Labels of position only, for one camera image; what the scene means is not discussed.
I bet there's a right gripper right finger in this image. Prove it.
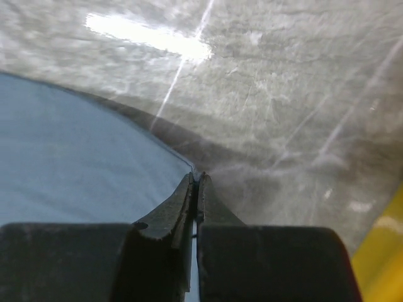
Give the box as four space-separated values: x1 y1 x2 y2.
196 174 361 301

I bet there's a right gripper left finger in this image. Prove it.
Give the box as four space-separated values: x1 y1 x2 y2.
1 174 193 301

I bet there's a blue-grey t-shirt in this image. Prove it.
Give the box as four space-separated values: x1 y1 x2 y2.
1 74 200 301

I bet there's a yellow plastic bin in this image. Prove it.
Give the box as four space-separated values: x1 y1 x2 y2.
352 186 403 302

